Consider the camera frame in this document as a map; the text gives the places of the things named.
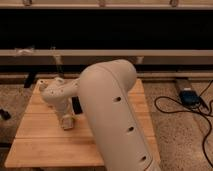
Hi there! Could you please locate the white sponge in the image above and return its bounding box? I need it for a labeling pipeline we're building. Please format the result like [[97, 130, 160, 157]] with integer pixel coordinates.
[[62, 114, 74, 130]]

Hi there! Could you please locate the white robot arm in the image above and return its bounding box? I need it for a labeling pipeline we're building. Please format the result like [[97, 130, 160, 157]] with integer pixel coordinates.
[[39, 59, 161, 171]]

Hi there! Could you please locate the black rectangular block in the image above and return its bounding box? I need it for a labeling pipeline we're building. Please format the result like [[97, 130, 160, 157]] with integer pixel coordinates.
[[72, 97, 82, 114]]

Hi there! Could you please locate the blue power adapter box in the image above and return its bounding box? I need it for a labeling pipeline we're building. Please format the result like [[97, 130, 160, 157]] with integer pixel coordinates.
[[179, 90, 199, 106]]

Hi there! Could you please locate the wooden table board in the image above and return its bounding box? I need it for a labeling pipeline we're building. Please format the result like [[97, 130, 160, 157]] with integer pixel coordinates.
[[4, 78, 162, 168]]

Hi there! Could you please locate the black object on floor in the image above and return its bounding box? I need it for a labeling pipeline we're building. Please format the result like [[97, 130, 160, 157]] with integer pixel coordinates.
[[0, 109, 11, 120]]

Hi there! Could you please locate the long horizontal wall rail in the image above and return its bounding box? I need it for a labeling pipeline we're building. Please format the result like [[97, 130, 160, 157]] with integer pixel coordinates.
[[0, 49, 213, 66]]

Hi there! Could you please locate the black floor cable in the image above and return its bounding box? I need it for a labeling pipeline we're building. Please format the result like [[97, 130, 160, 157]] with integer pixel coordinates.
[[153, 79, 213, 169]]

